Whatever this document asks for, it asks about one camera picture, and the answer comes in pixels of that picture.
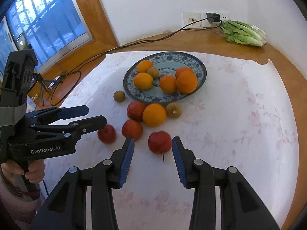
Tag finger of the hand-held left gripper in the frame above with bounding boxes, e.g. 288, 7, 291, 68
30, 115, 107, 142
24, 105, 90, 126

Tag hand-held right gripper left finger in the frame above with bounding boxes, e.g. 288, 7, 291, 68
29, 136, 135, 230

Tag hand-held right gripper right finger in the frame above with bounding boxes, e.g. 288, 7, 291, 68
172, 136, 280, 230

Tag red apple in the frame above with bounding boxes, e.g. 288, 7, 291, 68
148, 131, 172, 161
127, 101, 147, 122
97, 124, 117, 145
121, 119, 144, 142

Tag brown kiwi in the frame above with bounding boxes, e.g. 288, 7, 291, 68
146, 67, 160, 79
166, 102, 182, 119
113, 90, 126, 103

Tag orange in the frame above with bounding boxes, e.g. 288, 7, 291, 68
175, 67, 194, 79
142, 103, 167, 127
176, 71, 198, 94
159, 75, 178, 94
137, 60, 154, 73
133, 72, 154, 90

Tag blue patterned ceramic plate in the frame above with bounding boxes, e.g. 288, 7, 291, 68
123, 52, 207, 104

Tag person's left hand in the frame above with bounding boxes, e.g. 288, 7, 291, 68
1, 159, 45, 185

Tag small white device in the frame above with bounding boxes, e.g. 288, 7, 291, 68
49, 75, 63, 87

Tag small tripod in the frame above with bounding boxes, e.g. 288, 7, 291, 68
34, 73, 57, 106

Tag white floral tablecloth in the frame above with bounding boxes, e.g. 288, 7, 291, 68
40, 50, 299, 230

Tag window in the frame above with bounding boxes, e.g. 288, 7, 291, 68
0, 0, 94, 77

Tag bagged romaine lettuce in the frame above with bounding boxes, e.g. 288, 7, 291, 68
219, 20, 267, 47

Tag black power adapter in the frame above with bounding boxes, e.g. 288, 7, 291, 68
206, 13, 220, 24

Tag wooden window frame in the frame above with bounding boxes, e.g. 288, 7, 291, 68
0, 0, 119, 84

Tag black cable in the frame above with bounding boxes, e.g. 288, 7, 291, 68
49, 19, 223, 107

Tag white wall socket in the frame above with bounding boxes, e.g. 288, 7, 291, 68
201, 11, 228, 27
183, 11, 201, 28

